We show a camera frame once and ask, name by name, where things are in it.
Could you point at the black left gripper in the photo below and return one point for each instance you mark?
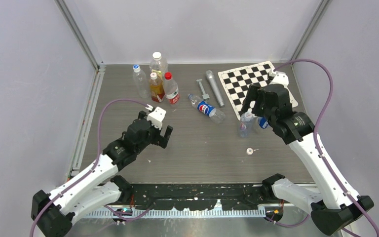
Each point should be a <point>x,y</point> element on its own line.
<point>160,139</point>

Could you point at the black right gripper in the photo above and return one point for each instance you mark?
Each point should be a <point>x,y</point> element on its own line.
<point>255,92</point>

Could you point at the white bottle cap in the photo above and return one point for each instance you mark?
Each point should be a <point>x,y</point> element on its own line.
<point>249,151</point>
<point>249,115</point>

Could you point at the clear bottle pink label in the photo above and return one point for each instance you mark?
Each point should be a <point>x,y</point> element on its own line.
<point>245,126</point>

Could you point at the blue label clear bottle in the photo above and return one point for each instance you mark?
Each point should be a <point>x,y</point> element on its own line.
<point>262,123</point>

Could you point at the Pepsi label clear bottle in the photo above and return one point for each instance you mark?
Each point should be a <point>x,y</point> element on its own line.
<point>216,115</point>

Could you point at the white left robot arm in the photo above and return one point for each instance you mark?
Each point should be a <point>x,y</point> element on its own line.
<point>55,212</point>

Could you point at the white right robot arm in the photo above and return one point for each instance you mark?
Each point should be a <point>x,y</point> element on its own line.
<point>337,204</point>

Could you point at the amber liquid bottle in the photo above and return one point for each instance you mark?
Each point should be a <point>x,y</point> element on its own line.
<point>156,88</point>

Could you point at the red cap clear bottle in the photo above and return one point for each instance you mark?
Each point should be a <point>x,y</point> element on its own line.
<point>171,89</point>

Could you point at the blue white cap bottle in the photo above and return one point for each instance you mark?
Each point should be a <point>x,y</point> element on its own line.
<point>141,82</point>

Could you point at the tall white cap bottle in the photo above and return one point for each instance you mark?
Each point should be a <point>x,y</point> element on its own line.
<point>158,64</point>

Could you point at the black white chessboard mat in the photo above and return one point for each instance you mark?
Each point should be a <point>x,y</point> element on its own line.
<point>236,82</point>

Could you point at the silver microphone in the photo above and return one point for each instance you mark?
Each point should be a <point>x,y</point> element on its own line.
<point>211,79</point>

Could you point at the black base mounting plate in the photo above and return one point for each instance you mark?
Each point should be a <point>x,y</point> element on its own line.
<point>197,196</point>

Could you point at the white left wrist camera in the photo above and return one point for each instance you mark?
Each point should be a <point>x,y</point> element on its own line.
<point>156,116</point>

